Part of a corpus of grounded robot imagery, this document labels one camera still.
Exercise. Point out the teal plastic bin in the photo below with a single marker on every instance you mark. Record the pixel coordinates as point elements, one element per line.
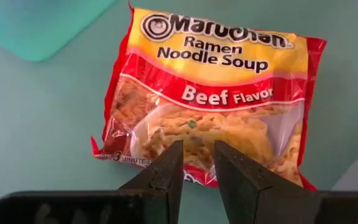
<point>26,28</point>

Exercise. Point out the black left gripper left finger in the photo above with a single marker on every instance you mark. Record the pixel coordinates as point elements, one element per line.
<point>120,208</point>

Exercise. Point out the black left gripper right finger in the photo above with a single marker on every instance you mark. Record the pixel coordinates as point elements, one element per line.
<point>259,202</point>

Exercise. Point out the green table mat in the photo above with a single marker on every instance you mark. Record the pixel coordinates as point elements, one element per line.
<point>42,124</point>

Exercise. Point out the red beef ramen pack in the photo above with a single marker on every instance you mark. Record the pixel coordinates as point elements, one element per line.
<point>213,62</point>

